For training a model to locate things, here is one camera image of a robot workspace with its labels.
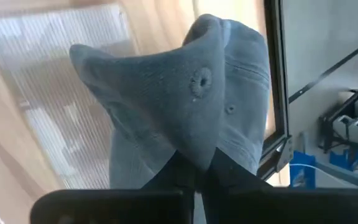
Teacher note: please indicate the black aluminium table frame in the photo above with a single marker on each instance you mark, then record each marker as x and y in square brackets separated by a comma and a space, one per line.
[277, 77]

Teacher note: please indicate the black floor strip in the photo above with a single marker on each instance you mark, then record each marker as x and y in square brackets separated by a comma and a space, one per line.
[331, 70]

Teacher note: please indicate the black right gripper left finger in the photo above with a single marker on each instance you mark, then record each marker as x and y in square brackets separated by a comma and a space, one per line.
[110, 207]

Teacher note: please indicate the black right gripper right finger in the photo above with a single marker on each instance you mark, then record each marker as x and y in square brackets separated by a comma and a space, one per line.
[291, 207]

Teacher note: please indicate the blue box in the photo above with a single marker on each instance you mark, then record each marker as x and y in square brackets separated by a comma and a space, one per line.
[302, 170]

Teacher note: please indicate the grey metal bar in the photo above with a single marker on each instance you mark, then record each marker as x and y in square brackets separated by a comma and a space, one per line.
[346, 176]

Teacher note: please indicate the blue denim cap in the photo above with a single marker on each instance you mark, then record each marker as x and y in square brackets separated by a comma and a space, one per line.
[172, 102]

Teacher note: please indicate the black rack with grey boxes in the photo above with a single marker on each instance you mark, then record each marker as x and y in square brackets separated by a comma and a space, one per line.
[353, 121]

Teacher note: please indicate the white ribbed plastic basket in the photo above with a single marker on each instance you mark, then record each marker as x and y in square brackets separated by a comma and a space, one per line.
[57, 102]

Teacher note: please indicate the silver corner bracket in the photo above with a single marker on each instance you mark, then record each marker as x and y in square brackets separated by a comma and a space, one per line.
[285, 154]

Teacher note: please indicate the small blue object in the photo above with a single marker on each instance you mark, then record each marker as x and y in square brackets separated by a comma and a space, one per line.
[345, 158]

